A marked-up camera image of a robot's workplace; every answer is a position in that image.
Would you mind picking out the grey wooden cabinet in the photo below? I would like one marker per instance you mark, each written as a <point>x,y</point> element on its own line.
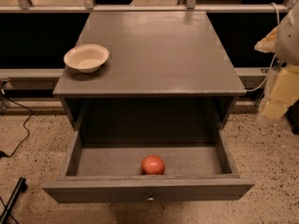
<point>156,111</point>

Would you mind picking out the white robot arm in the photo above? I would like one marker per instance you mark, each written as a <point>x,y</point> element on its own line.
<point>287,44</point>

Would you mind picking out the red apple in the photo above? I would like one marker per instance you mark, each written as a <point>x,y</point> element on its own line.
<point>152,165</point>

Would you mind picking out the white ceramic bowl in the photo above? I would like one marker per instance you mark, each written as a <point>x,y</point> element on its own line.
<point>86,58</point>

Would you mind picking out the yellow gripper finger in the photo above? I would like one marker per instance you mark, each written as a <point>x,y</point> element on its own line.
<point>281,91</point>
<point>268,43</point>

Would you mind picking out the open grey top drawer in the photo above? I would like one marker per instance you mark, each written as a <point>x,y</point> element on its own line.
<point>111,173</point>

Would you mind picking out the metal railing frame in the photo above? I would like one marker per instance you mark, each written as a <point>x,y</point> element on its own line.
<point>46,8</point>

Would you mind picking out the black stand leg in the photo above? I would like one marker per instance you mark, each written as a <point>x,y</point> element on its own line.
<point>20,187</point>

